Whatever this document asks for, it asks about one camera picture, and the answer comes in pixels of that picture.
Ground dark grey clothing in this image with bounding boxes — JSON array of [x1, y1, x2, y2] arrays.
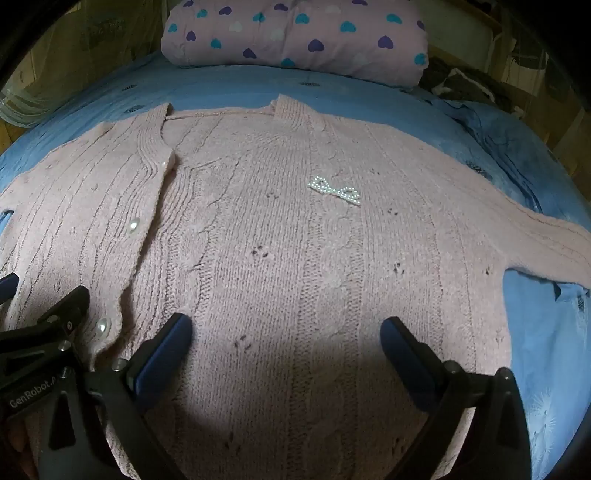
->
[[418, 58, 522, 116]]

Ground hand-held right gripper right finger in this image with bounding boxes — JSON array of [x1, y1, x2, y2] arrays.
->
[[379, 316, 529, 480]]

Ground white sheer mosquito net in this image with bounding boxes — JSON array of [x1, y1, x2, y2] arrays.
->
[[0, 14, 93, 127]]

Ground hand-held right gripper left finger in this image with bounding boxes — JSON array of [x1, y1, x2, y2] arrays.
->
[[39, 313, 194, 480]]

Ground blue pillowcase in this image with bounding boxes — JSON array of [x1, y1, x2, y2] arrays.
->
[[429, 90, 555, 217]]

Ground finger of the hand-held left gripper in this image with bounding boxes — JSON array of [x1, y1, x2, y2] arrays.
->
[[38, 286, 90, 343], [0, 273, 20, 303]]

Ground pink knit cardigan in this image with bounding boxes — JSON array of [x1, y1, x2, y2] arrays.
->
[[0, 95, 591, 480]]

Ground white headboard panel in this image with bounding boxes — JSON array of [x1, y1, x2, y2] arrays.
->
[[425, 7, 497, 70]]

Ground blue dandelion print bedsheet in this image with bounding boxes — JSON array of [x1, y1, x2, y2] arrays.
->
[[0, 51, 591, 480]]

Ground pink heart-patterned pillow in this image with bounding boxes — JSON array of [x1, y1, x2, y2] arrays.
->
[[161, 0, 428, 88]]

